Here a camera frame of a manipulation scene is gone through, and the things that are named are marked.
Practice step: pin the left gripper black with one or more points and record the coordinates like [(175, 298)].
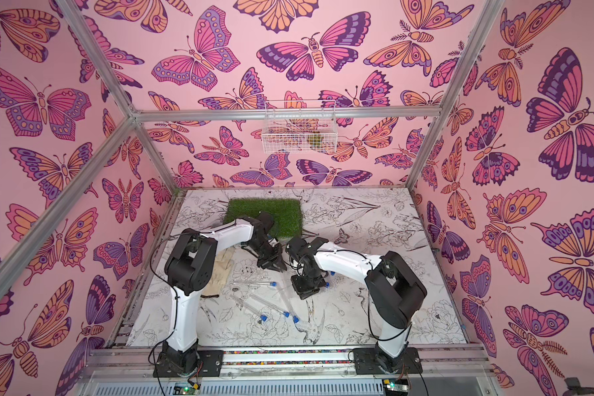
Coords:
[(276, 260)]

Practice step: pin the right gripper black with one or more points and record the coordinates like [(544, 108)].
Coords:
[(306, 280)]

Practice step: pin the test tube blue stopper two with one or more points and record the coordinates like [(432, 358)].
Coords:
[(286, 300)]

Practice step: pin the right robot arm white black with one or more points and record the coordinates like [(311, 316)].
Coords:
[(393, 289)]

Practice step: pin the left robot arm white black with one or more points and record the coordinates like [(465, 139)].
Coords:
[(189, 269)]

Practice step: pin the beige work glove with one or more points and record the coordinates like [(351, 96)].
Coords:
[(223, 266)]

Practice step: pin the green artificial grass mat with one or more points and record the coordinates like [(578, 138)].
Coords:
[(286, 214)]

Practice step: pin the white wire basket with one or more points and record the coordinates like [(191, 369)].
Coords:
[(303, 127)]

